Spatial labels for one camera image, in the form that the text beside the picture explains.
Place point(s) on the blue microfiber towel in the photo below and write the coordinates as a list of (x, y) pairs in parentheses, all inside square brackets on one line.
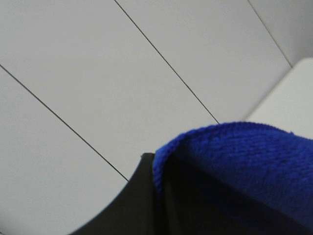
[(267, 164)]

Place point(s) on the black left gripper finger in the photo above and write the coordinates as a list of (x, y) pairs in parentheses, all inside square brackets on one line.
[(132, 212)]

